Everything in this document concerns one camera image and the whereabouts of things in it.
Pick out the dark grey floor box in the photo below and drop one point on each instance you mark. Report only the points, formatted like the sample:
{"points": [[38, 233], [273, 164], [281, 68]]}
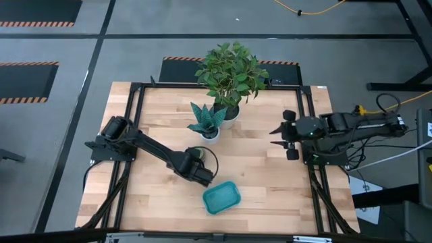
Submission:
{"points": [[418, 222]]}

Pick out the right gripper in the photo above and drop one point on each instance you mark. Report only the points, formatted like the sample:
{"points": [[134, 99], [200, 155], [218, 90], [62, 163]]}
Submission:
{"points": [[291, 135]]}

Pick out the black stand frame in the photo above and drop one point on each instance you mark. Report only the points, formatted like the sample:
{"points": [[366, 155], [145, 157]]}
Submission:
{"points": [[388, 86]]}

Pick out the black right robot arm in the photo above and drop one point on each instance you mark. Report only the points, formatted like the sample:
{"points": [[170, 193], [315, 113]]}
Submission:
{"points": [[354, 126]]}

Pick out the black hazard-striped floor mat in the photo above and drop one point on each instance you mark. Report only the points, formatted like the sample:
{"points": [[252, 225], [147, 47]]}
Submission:
{"points": [[179, 72], [33, 13], [23, 81]]}

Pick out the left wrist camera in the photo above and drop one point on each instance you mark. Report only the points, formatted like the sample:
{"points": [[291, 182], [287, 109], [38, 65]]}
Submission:
{"points": [[207, 179]]}

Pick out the grey furniture foot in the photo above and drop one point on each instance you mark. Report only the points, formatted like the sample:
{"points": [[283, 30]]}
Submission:
{"points": [[10, 156]]}

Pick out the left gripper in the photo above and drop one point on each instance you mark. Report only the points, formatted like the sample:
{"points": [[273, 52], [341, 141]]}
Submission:
{"points": [[193, 167]]}

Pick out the grey cabinet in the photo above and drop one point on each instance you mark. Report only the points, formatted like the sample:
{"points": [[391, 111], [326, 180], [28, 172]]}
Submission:
{"points": [[423, 152]]}

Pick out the black aluminium table frame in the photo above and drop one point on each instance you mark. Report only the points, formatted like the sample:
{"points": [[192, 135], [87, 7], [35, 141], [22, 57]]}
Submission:
{"points": [[162, 85]]}

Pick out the black camera rig bar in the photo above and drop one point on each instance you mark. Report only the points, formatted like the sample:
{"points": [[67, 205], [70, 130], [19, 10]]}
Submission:
{"points": [[50, 237]]}

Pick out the teal plastic basket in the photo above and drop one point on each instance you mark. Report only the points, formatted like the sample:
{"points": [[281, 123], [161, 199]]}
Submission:
{"points": [[221, 198]]}

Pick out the snake plant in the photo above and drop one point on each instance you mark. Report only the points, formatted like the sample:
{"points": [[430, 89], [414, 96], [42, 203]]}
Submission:
{"points": [[207, 123]]}

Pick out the leafy green potted plant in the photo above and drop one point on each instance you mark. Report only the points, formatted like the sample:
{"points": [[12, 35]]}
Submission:
{"points": [[233, 74]]}

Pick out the white paper sheet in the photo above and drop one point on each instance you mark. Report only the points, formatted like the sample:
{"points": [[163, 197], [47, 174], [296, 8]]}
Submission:
{"points": [[371, 214]]}

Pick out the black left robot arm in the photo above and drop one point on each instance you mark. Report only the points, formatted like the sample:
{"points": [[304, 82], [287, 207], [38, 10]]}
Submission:
{"points": [[152, 146]]}

